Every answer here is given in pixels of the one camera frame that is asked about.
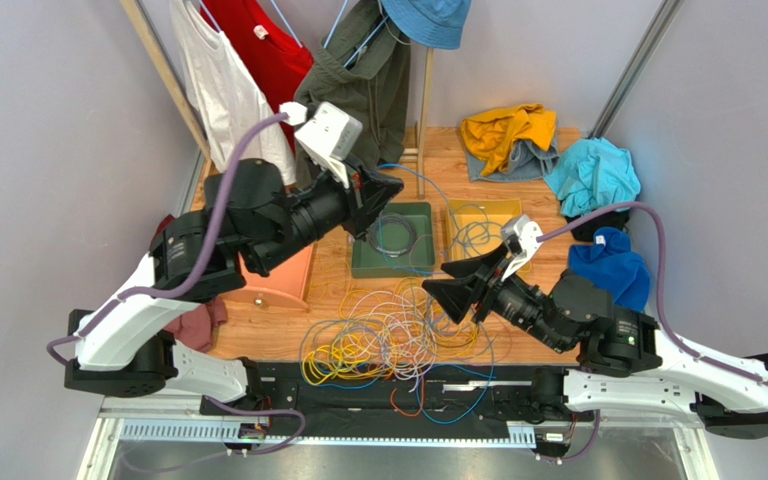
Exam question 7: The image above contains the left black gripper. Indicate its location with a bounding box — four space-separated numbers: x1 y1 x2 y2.
251 154 405 276

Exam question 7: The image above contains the grey-blue cable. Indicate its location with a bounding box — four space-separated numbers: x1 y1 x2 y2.
450 202 512 261

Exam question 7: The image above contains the orange cable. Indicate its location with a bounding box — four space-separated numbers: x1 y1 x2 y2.
389 385 425 419

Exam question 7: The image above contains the blue cable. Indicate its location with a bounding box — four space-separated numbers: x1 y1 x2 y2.
310 162 515 425

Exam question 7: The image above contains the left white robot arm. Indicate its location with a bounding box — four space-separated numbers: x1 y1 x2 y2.
64 158 404 404

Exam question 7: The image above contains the green plastic tray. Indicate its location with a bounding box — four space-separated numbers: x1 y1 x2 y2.
350 202 437 279

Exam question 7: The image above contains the yellow plastic tray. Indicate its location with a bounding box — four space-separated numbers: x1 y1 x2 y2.
443 199 523 261

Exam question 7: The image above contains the wooden clothes rack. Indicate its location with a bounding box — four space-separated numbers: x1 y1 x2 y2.
120 0 435 210

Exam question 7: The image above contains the orange plastic tray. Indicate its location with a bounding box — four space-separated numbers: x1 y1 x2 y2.
224 245 314 312

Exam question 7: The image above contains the olive green jacket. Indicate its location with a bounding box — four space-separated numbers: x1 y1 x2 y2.
294 1 411 170

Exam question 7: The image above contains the yellow garment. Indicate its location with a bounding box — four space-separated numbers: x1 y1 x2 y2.
460 103 557 175

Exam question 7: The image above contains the black garment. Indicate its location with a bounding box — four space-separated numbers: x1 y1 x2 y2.
571 210 631 242

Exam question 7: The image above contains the grey-blue garment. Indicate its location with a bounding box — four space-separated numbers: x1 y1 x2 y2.
466 138 560 183

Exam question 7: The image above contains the royal blue garment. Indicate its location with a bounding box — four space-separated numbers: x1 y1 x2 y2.
568 227 651 312

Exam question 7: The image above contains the white tank top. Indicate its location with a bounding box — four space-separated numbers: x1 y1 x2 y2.
169 1 279 172

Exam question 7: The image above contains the red t-shirt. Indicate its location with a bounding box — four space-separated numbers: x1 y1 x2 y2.
200 0 315 151

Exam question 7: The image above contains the cyan garment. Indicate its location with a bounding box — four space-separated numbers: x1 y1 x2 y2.
544 138 642 218

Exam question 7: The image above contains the blue bucket hat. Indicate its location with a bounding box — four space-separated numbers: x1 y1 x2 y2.
381 0 472 50

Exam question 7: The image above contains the dark red garment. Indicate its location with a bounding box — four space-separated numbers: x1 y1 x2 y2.
151 214 176 239

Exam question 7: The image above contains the dusty pink garment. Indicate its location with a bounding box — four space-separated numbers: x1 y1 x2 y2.
164 297 228 353

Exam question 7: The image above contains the black coiled cable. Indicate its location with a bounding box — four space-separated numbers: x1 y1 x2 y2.
366 212 419 258

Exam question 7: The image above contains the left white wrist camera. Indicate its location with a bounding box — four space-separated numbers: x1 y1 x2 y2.
279 101 363 189

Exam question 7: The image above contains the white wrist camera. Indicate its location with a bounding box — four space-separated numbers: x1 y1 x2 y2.
279 101 363 189
500 214 543 280

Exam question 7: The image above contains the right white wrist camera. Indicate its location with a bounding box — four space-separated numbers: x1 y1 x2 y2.
500 214 543 280

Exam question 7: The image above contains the white cable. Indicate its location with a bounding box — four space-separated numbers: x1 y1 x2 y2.
300 279 452 394

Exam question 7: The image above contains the yellow cable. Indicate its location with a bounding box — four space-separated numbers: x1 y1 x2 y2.
301 266 485 387

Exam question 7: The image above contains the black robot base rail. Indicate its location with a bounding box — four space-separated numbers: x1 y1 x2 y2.
97 361 691 461

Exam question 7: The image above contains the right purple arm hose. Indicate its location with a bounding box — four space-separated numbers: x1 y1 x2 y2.
535 200 768 464

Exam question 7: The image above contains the aluminium corner post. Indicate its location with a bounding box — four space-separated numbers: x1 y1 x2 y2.
588 0 684 138

